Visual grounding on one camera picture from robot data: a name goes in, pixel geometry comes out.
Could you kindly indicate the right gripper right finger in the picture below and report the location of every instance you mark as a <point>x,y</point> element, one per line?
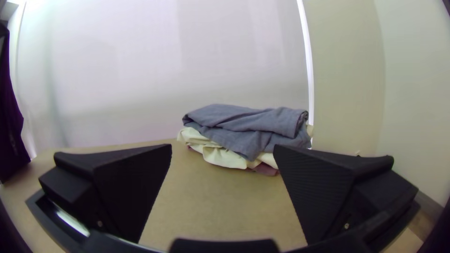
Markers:
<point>316,189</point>

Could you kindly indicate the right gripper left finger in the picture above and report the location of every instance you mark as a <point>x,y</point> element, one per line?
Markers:
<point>123,182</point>

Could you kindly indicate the black t-shirt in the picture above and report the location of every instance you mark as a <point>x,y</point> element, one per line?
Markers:
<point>10,123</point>

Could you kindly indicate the pile of folded clothes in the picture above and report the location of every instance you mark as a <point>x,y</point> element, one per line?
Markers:
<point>246,130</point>

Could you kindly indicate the white pole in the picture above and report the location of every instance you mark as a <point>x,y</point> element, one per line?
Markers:
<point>306,52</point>

